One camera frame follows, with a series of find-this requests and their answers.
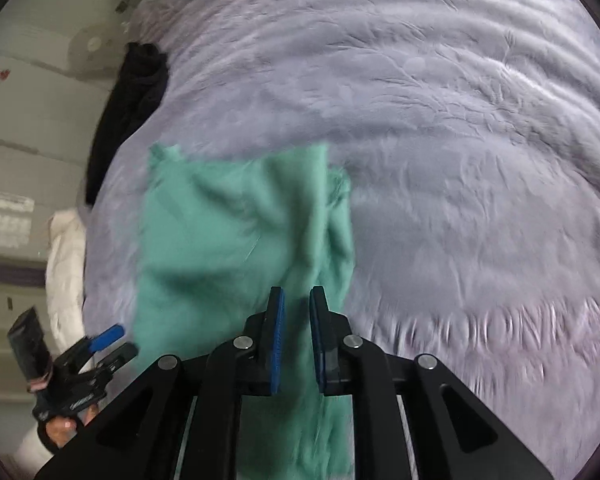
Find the black garment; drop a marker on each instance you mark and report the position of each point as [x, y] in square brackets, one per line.
[129, 105]

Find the white padded garment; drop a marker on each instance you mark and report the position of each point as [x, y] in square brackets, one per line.
[64, 270]

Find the white electric fan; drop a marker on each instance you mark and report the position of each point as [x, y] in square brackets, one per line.
[92, 47]

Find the green shirt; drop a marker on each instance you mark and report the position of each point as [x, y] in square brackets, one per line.
[219, 240]

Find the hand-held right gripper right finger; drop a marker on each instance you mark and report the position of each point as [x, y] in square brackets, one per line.
[316, 345]

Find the person's left hand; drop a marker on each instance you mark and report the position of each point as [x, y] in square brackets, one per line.
[59, 427]

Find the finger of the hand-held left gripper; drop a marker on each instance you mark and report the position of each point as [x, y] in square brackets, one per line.
[122, 352]
[107, 335]

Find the lavender bed blanket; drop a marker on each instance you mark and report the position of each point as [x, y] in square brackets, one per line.
[455, 160]

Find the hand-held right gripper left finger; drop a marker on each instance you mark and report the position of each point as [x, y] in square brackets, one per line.
[277, 345]

